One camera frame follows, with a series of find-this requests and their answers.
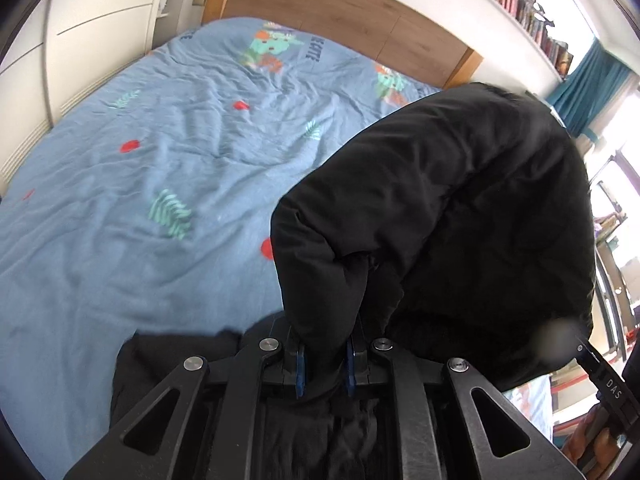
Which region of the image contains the wooden headboard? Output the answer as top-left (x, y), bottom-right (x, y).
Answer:
top-left (202, 0), bottom-right (485, 91)

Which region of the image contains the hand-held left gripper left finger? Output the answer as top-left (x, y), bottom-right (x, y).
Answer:
top-left (62, 322), bottom-right (307, 480)

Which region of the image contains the row of books on shelf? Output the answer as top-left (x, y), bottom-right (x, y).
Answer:
top-left (445, 0), bottom-right (575, 78)

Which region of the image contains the black puffer coat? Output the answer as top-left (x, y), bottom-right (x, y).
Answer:
top-left (110, 82), bottom-right (598, 480)

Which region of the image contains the teal curtain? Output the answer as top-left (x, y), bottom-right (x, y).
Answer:
top-left (545, 40), bottom-right (640, 138)

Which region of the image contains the person's right hand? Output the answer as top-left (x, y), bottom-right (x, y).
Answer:
top-left (570, 402), bottom-right (626, 476)

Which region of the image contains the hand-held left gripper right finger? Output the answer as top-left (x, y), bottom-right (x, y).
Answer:
top-left (345, 327), bottom-right (581, 480)

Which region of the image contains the white wardrobe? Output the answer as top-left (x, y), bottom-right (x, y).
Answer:
top-left (0, 0), bottom-right (186, 196)

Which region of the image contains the blue printed bed sheet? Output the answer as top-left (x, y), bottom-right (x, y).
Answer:
top-left (0, 16), bottom-right (553, 461)

